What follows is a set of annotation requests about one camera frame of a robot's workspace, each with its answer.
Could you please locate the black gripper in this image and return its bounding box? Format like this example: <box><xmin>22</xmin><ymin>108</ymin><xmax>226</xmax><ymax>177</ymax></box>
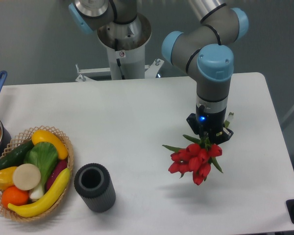
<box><xmin>186</xmin><ymin>104</ymin><xmax>234</xmax><ymax>144</ymax></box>

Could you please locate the red tulip bouquet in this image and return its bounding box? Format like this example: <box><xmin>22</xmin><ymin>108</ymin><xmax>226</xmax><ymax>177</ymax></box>
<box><xmin>163</xmin><ymin>112</ymin><xmax>234</xmax><ymax>186</ymax></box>

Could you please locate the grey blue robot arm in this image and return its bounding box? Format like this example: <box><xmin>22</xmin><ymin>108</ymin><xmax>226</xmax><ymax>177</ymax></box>
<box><xmin>69</xmin><ymin>0</ymin><xmax>249</xmax><ymax>144</ymax></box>

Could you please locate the dark grey ribbed vase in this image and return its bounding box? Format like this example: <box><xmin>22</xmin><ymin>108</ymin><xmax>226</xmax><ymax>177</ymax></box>
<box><xmin>74</xmin><ymin>163</ymin><xmax>116</xmax><ymax>213</ymax></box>

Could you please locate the purple sweet potato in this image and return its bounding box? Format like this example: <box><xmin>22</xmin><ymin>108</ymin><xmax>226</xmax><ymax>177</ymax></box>
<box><xmin>46</xmin><ymin>160</ymin><xmax>67</xmax><ymax>191</ymax></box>

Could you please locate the green bok choy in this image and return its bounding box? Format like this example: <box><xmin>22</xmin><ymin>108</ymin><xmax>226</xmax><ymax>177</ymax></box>
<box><xmin>24</xmin><ymin>142</ymin><xmax>58</xmax><ymax>202</ymax></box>

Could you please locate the yellow squash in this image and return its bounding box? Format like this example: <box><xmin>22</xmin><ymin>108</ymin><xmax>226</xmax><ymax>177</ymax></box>
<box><xmin>31</xmin><ymin>129</ymin><xmax>68</xmax><ymax>160</ymax></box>

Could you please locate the yellow banana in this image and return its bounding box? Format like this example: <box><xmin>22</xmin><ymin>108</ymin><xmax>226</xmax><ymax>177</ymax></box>
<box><xmin>8</xmin><ymin>168</ymin><xmax>71</xmax><ymax>218</ymax></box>

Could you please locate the woven wicker basket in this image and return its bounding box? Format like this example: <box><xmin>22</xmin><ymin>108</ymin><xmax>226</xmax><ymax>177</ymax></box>
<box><xmin>0</xmin><ymin>126</ymin><xmax>74</xmax><ymax>222</ymax></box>

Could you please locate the beige round disc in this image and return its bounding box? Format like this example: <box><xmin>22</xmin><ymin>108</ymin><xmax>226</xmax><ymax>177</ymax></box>
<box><xmin>12</xmin><ymin>164</ymin><xmax>41</xmax><ymax>191</ymax></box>

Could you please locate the green cucumber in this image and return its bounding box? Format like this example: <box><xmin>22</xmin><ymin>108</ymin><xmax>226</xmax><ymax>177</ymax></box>
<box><xmin>0</xmin><ymin>140</ymin><xmax>34</xmax><ymax>170</ymax></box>

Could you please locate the orange fruit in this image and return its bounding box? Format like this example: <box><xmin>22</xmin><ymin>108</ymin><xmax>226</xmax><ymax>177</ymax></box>
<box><xmin>1</xmin><ymin>186</ymin><xmax>29</xmax><ymax>209</ymax></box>

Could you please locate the yellow bell pepper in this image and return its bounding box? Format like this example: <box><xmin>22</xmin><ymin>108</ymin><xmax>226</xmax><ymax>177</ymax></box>
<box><xmin>0</xmin><ymin>166</ymin><xmax>18</xmax><ymax>190</ymax></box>

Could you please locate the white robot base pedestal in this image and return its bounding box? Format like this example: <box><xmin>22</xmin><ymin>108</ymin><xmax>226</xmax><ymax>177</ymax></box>
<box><xmin>75</xmin><ymin>13</ymin><xmax>164</xmax><ymax>82</ymax></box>

